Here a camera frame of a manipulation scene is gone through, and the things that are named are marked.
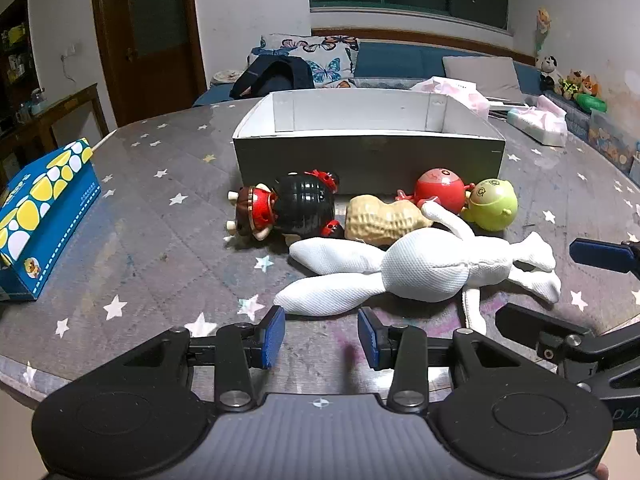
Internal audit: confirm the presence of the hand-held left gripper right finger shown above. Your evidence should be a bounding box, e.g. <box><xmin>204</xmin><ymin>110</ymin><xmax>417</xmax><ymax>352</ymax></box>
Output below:
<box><xmin>357</xmin><ymin>306</ymin><xmax>521</xmax><ymax>411</ymax></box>

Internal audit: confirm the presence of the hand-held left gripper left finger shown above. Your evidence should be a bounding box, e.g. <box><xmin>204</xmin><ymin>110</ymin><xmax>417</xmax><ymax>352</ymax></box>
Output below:
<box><xmin>120</xmin><ymin>305</ymin><xmax>287</xmax><ymax>411</ymax></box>

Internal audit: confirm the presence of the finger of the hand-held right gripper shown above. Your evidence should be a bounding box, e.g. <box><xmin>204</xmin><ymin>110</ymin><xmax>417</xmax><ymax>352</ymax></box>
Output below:
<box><xmin>495</xmin><ymin>302</ymin><xmax>592</xmax><ymax>361</ymax></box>
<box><xmin>569</xmin><ymin>238</ymin><xmax>640</xmax><ymax>277</ymax></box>

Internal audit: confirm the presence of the white plush rabbit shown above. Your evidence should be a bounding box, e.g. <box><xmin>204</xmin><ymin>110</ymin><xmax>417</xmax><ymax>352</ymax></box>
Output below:
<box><xmin>273</xmin><ymin>199</ymin><xmax>562</xmax><ymax>336</ymax></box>

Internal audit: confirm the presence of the green round toy figure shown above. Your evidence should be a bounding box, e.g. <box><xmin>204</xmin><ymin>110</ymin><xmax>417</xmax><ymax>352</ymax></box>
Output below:
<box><xmin>460</xmin><ymin>178</ymin><xmax>519</xmax><ymax>233</ymax></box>

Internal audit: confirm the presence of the beige peanut toy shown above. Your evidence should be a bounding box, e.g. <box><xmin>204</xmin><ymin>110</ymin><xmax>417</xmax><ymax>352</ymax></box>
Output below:
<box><xmin>345</xmin><ymin>194</ymin><xmax>435</xmax><ymax>247</ymax></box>

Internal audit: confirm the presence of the black round toy figure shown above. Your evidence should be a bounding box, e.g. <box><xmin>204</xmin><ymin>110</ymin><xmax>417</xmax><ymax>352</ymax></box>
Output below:
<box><xmin>225</xmin><ymin>170</ymin><xmax>347</xmax><ymax>249</ymax></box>

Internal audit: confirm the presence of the red round toy figure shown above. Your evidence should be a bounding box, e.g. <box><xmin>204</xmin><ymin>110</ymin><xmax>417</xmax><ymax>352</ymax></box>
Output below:
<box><xmin>397</xmin><ymin>168</ymin><xmax>474</xmax><ymax>215</ymax></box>

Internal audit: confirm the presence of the grey cardboard box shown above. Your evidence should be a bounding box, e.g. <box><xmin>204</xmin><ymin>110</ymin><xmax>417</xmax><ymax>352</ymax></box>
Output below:
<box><xmin>231</xmin><ymin>89</ymin><xmax>507</xmax><ymax>197</ymax></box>

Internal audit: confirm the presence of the cartoon print storage box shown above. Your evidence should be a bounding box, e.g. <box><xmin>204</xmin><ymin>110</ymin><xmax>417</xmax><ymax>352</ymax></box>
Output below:
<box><xmin>585</xmin><ymin>107</ymin><xmax>640</xmax><ymax>177</ymax></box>

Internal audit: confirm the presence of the white tissue pack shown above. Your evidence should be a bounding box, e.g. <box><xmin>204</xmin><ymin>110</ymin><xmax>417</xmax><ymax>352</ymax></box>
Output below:
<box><xmin>506</xmin><ymin>96</ymin><xmax>570</xmax><ymax>149</ymax></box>

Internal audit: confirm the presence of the group of dog plush toys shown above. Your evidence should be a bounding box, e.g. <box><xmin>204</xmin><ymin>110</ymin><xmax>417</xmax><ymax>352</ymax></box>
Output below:
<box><xmin>557</xmin><ymin>67</ymin><xmax>604</xmax><ymax>102</ymax></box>

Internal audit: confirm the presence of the panda plush toy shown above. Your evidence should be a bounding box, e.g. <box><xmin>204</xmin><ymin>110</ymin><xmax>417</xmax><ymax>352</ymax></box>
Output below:
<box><xmin>536</xmin><ymin>54</ymin><xmax>560</xmax><ymax>92</ymax></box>

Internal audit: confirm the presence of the grey pillow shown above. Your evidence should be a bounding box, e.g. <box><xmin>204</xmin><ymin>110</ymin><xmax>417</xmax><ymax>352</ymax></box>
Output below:
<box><xmin>442</xmin><ymin>55</ymin><xmax>524</xmax><ymax>99</ymax></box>

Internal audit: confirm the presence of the white and pink soft package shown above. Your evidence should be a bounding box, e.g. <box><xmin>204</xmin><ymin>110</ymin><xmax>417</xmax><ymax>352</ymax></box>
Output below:
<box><xmin>410</xmin><ymin>76</ymin><xmax>494</xmax><ymax>117</ymax></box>

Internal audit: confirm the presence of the blue yellow-dotted tissue box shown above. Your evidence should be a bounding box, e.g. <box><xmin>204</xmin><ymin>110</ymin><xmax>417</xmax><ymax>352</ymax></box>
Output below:
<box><xmin>0</xmin><ymin>137</ymin><xmax>102</xmax><ymax>302</ymax></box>

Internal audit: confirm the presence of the dark blue backpack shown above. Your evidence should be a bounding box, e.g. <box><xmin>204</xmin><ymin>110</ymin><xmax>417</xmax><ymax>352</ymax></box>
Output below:
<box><xmin>230</xmin><ymin>56</ymin><xmax>316</xmax><ymax>100</ymax></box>

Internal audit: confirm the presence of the blue sofa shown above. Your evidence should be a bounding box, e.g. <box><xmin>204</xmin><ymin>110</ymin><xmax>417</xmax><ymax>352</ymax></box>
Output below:
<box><xmin>192</xmin><ymin>40</ymin><xmax>551</xmax><ymax>108</ymax></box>

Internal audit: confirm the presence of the butterfly print pillow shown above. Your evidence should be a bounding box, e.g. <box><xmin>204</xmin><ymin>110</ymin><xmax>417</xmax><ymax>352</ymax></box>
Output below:
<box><xmin>248</xmin><ymin>34</ymin><xmax>361</xmax><ymax>90</ymax></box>

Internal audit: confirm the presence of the brown wooden desk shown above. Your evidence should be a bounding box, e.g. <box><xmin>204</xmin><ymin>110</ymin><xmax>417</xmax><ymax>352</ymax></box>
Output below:
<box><xmin>0</xmin><ymin>82</ymin><xmax>111</xmax><ymax>181</ymax></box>

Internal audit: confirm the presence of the brown wooden door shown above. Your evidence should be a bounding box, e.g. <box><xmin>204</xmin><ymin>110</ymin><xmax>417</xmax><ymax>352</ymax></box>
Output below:
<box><xmin>90</xmin><ymin>0</ymin><xmax>209</xmax><ymax>129</ymax></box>

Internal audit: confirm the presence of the dark wooden shelf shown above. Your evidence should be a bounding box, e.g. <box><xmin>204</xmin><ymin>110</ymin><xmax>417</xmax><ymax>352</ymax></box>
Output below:
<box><xmin>0</xmin><ymin>0</ymin><xmax>39</xmax><ymax>126</ymax></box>

